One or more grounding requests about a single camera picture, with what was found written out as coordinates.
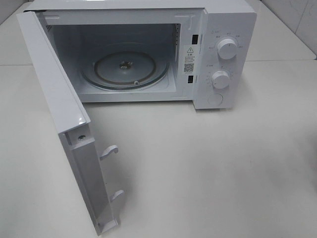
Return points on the round white door button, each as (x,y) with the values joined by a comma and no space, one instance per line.
(215,100)

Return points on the white timer knob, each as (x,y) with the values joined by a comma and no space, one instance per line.
(220,79)

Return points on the white microwave door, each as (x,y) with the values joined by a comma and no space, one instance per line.
(71,121)

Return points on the glass microwave turntable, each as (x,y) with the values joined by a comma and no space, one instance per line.
(125,66)

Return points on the white warning label sticker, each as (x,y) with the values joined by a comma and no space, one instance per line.
(189,59)

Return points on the white microwave oven body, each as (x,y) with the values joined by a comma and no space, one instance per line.
(80,26)

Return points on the upper white power knob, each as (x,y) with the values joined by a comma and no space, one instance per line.
(227,48)

